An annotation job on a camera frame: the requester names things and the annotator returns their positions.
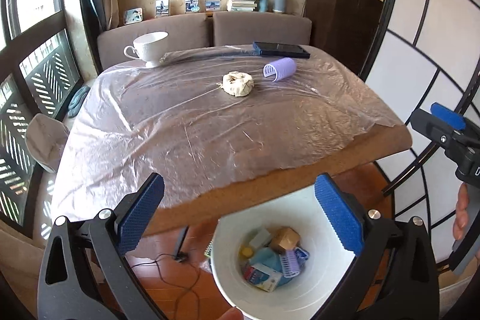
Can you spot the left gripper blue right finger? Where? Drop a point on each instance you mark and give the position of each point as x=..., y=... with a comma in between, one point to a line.
x=343, y=213

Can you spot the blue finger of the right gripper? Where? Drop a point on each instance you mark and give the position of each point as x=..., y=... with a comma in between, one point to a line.
x=453, y=119

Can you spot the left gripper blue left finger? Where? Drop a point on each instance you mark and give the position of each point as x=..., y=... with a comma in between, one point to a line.
x=135, y=211

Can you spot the gold cardboard box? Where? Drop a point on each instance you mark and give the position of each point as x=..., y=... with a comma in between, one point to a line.
x=285, y=239

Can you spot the purple hair roller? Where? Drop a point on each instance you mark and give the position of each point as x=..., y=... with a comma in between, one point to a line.
x=289, y=265
x=280, y=69

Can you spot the clear dental floss box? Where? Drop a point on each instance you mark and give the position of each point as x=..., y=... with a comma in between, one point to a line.
x=260, y=239

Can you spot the blue disposable face mask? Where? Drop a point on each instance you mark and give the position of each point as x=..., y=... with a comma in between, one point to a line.
x=267, y=257

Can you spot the white blue naproxen box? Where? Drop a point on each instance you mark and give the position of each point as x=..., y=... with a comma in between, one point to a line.
x=262, y=277

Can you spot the small yellow cup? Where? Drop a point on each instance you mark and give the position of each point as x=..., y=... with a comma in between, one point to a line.
x=246, y=253

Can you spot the beige paper towel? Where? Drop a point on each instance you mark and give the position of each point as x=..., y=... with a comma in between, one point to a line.
x=237, y=84

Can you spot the blue white plastic wrapper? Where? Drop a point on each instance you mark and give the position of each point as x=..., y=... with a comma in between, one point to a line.
x=301, y=255

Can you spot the person's right hand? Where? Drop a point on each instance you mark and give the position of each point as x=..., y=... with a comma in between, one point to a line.
x=461, y=216

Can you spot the white marble side table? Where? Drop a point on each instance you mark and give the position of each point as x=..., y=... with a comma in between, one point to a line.
x=45, y=140

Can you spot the wooden dining table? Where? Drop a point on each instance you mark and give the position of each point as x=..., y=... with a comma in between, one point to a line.
x=262, y=173

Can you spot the teal slipper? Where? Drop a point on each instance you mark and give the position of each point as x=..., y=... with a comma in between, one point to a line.
x=77, y=101

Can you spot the dark wooden cabinet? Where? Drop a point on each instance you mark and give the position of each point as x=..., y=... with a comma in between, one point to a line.
x=345, y=29

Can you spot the black tablet blue case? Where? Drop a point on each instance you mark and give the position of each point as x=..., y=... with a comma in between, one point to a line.
x=268, y=49

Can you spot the white embossed teacup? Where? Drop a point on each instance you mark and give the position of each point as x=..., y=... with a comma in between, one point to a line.
x=150, y=48

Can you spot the grey cylindrical speaker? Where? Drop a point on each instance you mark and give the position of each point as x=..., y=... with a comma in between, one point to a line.
x=279, y=6

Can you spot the teal cylinder vase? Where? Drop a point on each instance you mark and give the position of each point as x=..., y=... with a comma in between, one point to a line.
x=263, y=6

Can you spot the photo frame far left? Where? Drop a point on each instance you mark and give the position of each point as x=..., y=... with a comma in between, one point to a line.
x=134, y=15

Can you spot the photo frame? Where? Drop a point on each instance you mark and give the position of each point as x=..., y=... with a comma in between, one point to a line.
x=161, y=8
x=212, y=5
x=192, y=6
x=134, y=15

